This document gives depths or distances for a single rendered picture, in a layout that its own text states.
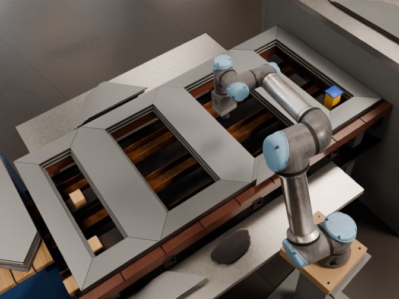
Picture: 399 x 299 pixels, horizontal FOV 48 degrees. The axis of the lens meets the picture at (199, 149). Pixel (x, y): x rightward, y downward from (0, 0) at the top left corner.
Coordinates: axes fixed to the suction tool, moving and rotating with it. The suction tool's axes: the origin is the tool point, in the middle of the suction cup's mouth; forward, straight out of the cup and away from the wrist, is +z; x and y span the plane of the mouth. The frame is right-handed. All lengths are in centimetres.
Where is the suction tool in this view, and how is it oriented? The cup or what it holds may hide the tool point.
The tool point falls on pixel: (224, 115)
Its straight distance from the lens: 195.3
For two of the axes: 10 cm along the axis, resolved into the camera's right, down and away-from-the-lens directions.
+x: 6.0, 6.0, -5.3
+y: -8.0, 5.1, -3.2
